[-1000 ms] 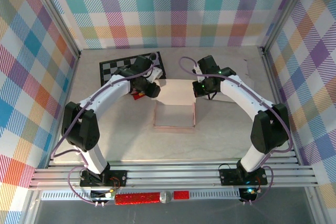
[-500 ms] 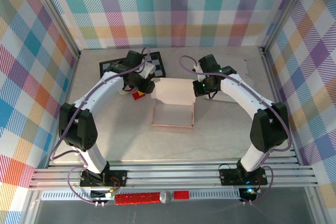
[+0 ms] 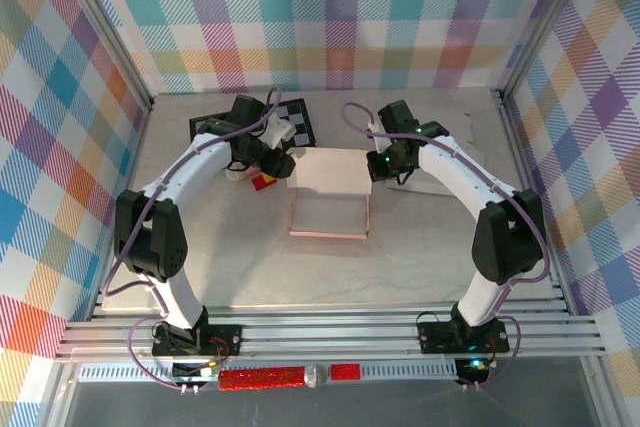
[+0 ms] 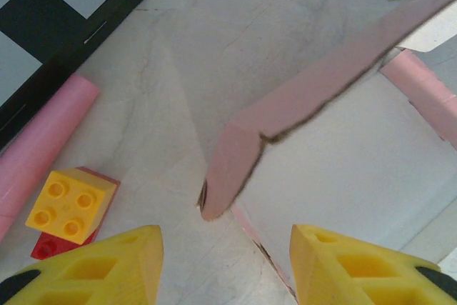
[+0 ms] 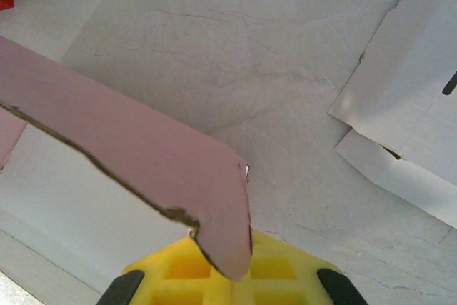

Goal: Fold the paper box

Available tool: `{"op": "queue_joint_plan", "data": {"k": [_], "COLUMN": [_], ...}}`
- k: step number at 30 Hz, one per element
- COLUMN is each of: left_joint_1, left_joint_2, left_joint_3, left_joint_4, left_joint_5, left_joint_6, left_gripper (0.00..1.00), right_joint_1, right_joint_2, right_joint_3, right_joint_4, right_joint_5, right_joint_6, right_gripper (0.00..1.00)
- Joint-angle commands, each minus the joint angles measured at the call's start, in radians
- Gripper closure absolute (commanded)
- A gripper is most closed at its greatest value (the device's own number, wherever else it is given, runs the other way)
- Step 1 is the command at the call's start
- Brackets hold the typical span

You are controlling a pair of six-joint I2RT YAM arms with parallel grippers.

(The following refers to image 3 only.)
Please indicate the white paper box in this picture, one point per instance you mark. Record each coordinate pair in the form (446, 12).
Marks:
(425, 187)

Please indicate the pink paper box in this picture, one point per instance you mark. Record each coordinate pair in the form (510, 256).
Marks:
(330, 172)

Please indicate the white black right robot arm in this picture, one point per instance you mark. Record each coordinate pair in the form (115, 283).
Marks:
(505, 242)

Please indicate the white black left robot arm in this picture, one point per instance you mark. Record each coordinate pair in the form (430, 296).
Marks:
(170, 247)

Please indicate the yellow block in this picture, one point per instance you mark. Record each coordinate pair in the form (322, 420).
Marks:
(269, 178)

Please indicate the red block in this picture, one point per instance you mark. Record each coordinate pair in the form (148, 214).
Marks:
(260, 183)

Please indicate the pink toy microphone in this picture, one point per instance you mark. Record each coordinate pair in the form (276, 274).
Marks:
(237, 175)

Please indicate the black white checkerboard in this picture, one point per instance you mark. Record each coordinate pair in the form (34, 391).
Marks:
(300, 117)

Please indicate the red glitter patch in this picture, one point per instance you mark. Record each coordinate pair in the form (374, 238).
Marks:
(346, 371)

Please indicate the red glitter microphone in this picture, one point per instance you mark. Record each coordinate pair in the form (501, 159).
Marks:
(260, 378)

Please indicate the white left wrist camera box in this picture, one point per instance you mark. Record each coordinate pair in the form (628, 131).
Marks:
(277, 131)

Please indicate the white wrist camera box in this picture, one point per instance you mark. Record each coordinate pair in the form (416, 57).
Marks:
(375, 127)
(277, 131)

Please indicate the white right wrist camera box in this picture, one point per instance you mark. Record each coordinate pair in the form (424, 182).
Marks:
(375, 127)

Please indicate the aluminium side rail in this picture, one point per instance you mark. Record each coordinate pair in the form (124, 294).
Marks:
(524, 172)

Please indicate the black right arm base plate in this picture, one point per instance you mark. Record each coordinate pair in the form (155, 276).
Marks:
(435, 337)

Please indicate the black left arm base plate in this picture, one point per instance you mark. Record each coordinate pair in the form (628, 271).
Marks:
(225, 339)

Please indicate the aluminium frame rail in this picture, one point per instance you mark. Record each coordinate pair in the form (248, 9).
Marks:
(325, 334)

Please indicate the aluminium corner post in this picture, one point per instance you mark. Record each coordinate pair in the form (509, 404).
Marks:
(100, 27)
(545, 22)

